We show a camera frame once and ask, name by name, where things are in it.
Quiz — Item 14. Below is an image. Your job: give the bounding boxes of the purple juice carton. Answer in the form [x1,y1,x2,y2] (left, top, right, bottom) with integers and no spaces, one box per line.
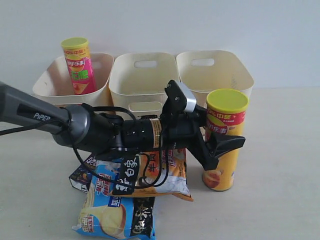
[68,153,97,193]

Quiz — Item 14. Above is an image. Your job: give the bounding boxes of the middle cream bin square mark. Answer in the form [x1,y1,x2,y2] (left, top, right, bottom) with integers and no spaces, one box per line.
[108,52,180,118]

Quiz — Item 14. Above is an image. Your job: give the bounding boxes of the yellow Lay's chips can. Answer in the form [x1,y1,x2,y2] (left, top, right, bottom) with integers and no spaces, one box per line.
[202,88,249,192]

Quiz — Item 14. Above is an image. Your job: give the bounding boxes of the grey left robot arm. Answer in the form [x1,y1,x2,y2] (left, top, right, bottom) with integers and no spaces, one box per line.
[0,80,228,170]

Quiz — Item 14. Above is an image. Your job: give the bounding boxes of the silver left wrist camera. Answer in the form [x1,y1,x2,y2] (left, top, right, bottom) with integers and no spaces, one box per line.
[165,79,197,113]

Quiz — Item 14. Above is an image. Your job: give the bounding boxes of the right cream bin circle mark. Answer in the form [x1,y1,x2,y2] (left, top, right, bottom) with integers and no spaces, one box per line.
[176,50,254,108]

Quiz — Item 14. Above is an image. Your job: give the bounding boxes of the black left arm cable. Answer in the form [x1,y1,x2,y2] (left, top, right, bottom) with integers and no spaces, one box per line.
[0,106,176,188]

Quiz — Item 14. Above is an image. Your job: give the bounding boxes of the orange instant noodle bag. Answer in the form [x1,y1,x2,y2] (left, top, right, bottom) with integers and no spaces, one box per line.
[112,147,195,203]

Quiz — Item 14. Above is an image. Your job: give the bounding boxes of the pink Lay's chips can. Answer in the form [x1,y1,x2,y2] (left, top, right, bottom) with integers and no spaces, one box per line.
[60,37,98,95]

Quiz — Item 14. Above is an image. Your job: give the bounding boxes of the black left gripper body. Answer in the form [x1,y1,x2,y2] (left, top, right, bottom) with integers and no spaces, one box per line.
[159,109,226,171]

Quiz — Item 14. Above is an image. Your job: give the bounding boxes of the blue instant noodle bag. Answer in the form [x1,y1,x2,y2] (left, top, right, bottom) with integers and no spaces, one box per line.
[71,158,156,240]

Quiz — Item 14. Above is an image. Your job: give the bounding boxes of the left cream bin triangle mark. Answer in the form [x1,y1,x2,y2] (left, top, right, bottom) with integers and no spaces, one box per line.
[32,53,114,107]

